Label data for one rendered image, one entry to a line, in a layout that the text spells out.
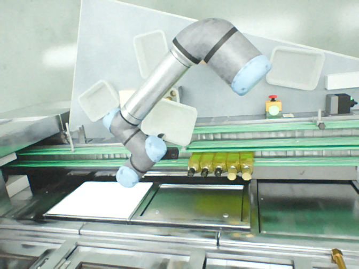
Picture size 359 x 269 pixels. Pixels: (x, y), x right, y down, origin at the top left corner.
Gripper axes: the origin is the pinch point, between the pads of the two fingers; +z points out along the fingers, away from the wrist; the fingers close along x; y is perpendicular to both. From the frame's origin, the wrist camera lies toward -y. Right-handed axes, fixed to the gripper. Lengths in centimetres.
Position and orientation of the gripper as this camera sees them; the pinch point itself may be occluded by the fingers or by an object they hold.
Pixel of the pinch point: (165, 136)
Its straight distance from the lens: 118.4
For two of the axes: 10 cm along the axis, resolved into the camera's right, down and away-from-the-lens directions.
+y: -9.5, -2.6, 1.9
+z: 2.8, -4.0, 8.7
